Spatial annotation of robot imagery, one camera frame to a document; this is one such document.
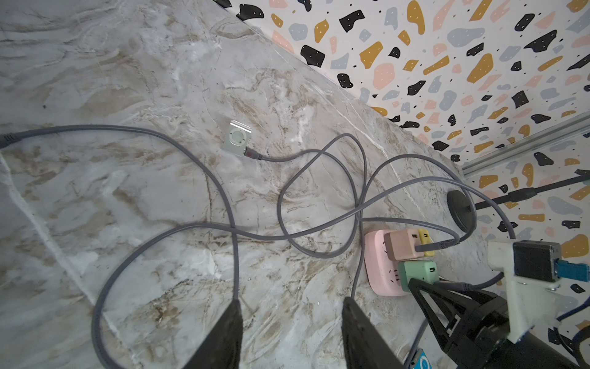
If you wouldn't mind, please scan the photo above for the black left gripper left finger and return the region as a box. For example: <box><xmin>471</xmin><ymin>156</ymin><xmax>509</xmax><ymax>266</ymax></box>
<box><xmin>183</xmin><ymin>300</ymin><xmax>244</xmax><ymax>369</ymax></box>

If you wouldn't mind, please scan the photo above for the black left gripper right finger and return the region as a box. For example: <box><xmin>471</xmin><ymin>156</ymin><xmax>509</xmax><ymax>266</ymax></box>
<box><xmin>342</xmin><ymin>297</ymin><xmax>403</xmax><ymax>369</ymax></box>

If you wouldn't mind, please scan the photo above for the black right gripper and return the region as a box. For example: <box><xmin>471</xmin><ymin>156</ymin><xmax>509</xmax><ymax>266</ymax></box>
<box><xmin>409</xmin><ymin>279</ymin><xmax>520</xmax><ymax>368</ymax></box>

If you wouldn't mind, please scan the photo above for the blue mp3 player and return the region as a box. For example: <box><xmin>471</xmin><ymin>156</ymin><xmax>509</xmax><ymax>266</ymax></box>
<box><xmin>409</xmin><ymin>348</ymin><xmax>433</xmax><ymax>369</ymax></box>

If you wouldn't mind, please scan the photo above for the green USB charger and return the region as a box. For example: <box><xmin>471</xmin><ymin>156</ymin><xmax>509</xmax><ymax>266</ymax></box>
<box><xmin>398</xmin><ymin>261</ymin><xmax>440</xmax><ymax>292</ymax></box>

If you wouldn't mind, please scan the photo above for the yellow USB charger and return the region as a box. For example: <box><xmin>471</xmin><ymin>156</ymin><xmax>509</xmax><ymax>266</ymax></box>
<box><xmin>418</xmin><ymin>228</ymin><xmax>435</xmax><ymax>257</ymax></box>

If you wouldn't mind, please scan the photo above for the pink USB charger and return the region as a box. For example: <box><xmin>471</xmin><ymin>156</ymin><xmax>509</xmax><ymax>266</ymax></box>
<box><xmin>384</xmin><ymin>228</ymin><xmax>424</xmax><ymax>261</ymax></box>

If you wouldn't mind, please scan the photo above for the grey cable of green charger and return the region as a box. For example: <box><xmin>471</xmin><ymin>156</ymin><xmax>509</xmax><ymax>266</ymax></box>
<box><xmin>0</xmin><ymin>124</ymin><xmax>462</xmax><ymax>369</ymax></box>

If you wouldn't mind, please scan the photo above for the grey cable of pink charger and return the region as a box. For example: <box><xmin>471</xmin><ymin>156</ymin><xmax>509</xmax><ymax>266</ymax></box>
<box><xmin>243</xmin><ymin>132</ymin><xmax>462</xmax><ymax>259</ymax></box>

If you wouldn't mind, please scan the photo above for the silver mp3 player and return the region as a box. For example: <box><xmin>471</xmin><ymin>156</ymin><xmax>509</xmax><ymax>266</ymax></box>
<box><xmin>222</xmin><ymin>120</ymin><xmax>252</xmax><ymax>155</ymax></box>

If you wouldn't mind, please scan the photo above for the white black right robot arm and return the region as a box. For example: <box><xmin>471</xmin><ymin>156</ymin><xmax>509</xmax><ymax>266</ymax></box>
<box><xmin>408</xmin><ymin>279</ymin><xmax>589</xmax><ymax>368</ymax></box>

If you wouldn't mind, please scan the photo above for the pink power strip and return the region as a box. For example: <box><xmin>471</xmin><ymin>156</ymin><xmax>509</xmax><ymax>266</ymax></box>
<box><xmin>364</xmin><ymin>230</ymin><xmax>409</xmax><ymax>297</ymax></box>

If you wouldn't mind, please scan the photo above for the black microphone stand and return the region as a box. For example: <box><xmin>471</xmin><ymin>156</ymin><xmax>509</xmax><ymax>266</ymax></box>
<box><xmin>446</xmin><ymin>170</ymin><xmax>589</xmax><ymax>232</ymax></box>

